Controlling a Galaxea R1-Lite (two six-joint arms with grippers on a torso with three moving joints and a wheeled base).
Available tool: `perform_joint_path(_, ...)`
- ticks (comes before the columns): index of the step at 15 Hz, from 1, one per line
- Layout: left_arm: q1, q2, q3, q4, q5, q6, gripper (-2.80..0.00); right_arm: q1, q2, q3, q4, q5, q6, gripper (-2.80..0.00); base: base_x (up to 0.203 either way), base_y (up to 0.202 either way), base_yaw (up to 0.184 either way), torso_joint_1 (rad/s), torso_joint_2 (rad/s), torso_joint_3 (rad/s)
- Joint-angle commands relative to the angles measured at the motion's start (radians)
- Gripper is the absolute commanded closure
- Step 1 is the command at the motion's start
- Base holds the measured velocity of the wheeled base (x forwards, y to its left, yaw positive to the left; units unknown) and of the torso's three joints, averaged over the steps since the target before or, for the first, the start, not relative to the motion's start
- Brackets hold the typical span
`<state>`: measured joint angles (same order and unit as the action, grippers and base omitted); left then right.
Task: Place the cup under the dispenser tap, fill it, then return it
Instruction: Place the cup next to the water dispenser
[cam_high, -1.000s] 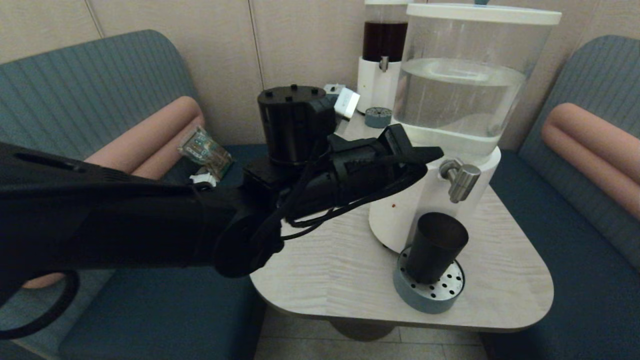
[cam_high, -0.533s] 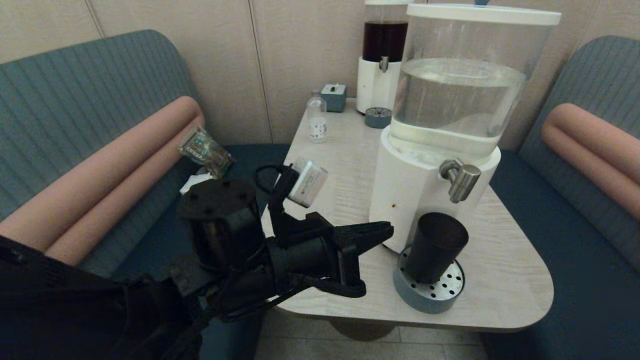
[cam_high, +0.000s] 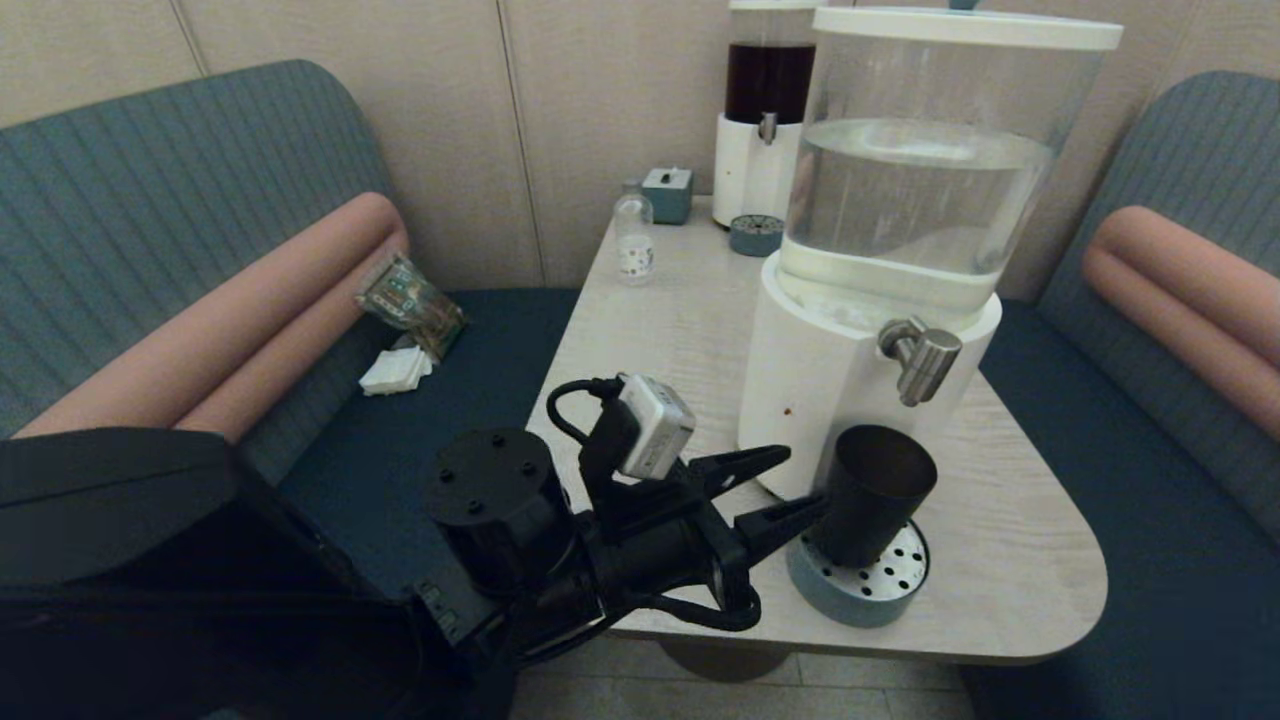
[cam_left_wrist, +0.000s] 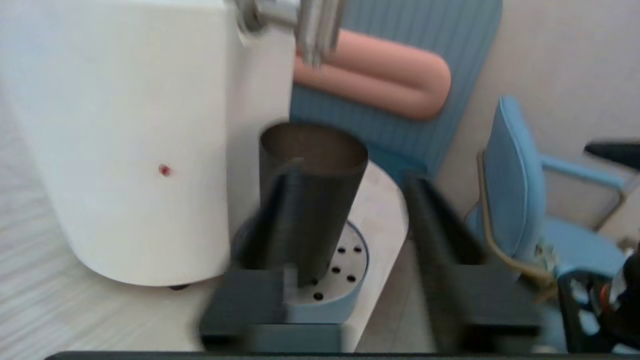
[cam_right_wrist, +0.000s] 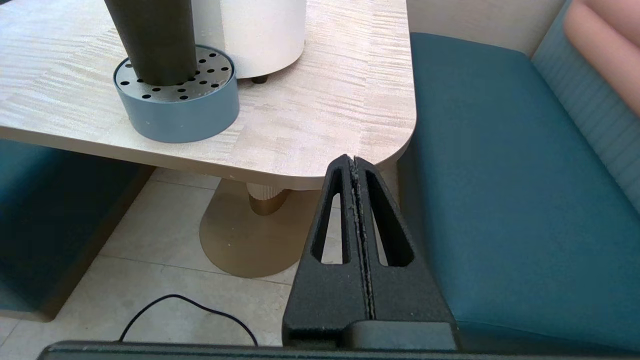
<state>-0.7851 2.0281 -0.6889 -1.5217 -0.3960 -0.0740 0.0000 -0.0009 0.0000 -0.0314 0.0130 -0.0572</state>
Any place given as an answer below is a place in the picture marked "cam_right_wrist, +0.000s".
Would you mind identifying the large blue perforated drip tray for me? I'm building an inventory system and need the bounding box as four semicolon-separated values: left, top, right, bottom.
113;45;240;144

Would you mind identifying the black plastic cup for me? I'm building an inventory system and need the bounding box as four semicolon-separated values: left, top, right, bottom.
104;0;198;87

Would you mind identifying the large clear water dispenser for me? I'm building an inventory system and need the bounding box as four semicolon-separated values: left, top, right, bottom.
191;0;307;85

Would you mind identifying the teal upholstered empty bench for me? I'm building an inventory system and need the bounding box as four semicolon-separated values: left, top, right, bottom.
397;0;640;353

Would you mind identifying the teal bench with snack packet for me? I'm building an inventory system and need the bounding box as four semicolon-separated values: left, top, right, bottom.
0;139;156;322

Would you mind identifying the black floor cable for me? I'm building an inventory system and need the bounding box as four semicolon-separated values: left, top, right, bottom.
118;294;259;347

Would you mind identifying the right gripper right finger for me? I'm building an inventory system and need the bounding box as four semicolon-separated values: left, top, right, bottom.
354;157;457;326

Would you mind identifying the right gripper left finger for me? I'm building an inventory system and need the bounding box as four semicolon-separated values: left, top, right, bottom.
282;154;375;347

